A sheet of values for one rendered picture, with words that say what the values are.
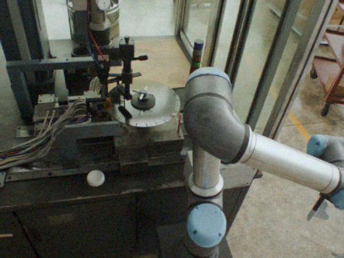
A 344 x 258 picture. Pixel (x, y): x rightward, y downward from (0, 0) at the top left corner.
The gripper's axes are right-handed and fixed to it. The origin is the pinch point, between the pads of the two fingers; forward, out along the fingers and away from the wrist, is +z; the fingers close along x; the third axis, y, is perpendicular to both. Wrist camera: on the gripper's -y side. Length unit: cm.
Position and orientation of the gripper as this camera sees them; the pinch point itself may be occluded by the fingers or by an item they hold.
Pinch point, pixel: (312, 205)
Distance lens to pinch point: 118.9
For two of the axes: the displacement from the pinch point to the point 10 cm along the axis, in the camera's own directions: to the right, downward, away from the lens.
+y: 7.8, 4.7, -4.1
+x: 6.2, -4.9, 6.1
